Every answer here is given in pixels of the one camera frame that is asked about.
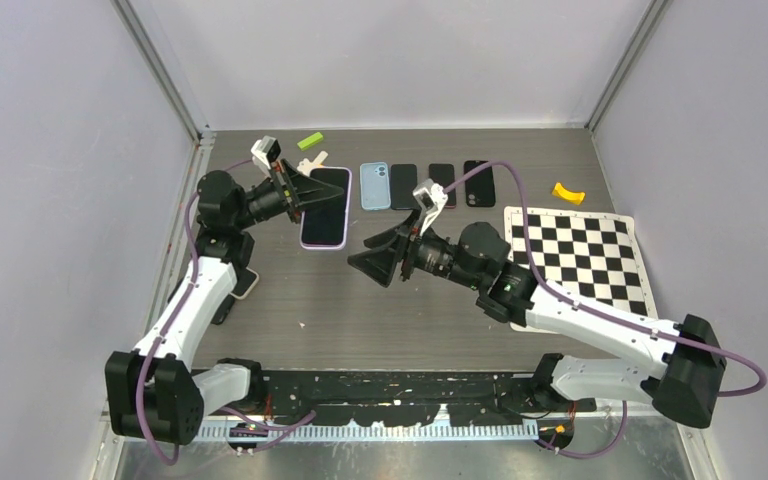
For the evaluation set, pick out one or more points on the checkerboard mat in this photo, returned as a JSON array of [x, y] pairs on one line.
[[593, 254]]

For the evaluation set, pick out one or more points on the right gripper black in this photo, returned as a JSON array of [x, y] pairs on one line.
[[381, 262]]

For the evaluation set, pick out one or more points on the yellow curved block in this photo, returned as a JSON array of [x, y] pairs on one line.
[[567, 195]]

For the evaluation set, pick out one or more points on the green lego brick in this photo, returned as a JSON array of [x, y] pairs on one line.
[[310, 141]]

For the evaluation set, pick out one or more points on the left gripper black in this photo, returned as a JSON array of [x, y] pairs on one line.
[[301, 189]]

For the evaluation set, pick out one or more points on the black phone near left edge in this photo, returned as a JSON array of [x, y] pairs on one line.
[[223, 310]]

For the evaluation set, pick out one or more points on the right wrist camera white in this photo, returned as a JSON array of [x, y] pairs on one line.
[[431, 198]]

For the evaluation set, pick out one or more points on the purple phone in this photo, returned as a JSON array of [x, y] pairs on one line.
[[444, 174]]

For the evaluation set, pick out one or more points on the black phone with dark frame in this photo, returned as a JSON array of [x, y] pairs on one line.
[[403, 180]]

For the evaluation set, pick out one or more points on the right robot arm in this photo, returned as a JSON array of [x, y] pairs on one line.
[[677, 368]]

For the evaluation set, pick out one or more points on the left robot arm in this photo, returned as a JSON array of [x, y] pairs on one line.
[[152, 391]]

